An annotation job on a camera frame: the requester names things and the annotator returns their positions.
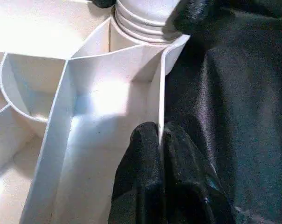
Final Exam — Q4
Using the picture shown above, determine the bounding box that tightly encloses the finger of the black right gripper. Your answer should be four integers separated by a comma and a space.
91, 0, 117, 9
163, 0, 216, 35

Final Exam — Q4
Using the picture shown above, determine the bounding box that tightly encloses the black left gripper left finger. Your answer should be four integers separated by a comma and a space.
107, 121, 166, 224

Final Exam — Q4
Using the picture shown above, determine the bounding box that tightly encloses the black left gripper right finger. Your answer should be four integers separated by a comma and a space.
161, 121, 237, 224

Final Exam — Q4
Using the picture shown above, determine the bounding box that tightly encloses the white plastic table leg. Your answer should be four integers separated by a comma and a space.
110, 0, 186, 46

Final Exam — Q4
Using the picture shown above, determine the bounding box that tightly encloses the white plastic table top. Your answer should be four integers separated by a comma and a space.
0, 0, 192, 224

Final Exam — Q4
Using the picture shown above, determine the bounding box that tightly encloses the black mat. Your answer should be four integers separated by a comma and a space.
164, 0, 282, 224

